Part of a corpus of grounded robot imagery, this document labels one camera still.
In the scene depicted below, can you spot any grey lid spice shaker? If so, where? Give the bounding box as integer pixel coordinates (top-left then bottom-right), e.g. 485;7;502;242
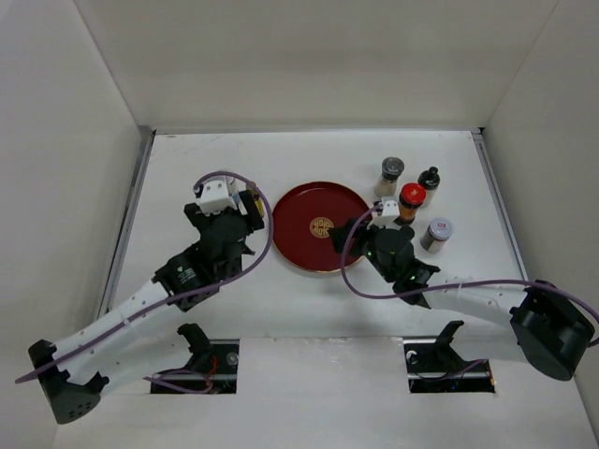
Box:
373;156;405;197

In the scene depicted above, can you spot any purple cable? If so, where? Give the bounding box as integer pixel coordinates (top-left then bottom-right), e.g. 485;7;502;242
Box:
15;171;274;385
340;205;599;348

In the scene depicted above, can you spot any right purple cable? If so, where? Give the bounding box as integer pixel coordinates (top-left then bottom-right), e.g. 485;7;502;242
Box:
340;205;599;348

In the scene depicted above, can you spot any small yellow label bottle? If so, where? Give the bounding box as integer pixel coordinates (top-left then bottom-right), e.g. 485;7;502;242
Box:
245;182;265;218

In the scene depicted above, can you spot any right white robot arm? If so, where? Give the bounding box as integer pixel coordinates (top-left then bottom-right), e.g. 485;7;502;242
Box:
329;219;598;381

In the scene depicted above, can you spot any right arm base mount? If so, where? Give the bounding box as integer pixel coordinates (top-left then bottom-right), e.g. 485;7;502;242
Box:
403;321;495;394

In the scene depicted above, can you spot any red lid sauce jar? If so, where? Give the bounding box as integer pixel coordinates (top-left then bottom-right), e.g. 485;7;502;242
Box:
395;182;427;225

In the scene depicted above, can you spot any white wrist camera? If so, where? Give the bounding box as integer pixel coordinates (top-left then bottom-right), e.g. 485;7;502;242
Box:
372;196;400;228
194;176;239;216

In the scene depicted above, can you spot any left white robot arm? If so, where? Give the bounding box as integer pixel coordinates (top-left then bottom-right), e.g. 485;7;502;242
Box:
20;188;273;425

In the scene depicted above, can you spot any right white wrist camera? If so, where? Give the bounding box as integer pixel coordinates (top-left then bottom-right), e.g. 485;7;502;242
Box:
372;196;400;228

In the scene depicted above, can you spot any red round tray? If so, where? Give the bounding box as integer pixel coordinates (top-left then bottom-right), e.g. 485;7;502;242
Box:
272;181;369;273

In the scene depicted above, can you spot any silver lid pepper jar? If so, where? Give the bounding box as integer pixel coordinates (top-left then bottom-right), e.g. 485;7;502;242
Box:
420;217;454;253

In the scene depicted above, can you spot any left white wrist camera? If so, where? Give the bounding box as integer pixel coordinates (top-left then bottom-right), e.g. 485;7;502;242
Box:
194;176;239;216

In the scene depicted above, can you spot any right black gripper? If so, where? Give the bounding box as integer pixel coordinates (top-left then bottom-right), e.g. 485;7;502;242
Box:
329;216;396;283

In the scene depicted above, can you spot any black cap small bottle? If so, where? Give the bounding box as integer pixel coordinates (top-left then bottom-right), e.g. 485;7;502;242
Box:
417;167;441;208

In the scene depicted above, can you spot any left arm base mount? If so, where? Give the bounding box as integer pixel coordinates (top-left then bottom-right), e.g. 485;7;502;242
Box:
150;324;241;395

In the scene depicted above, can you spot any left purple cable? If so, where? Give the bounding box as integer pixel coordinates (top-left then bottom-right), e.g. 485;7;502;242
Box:
15;171;274;385

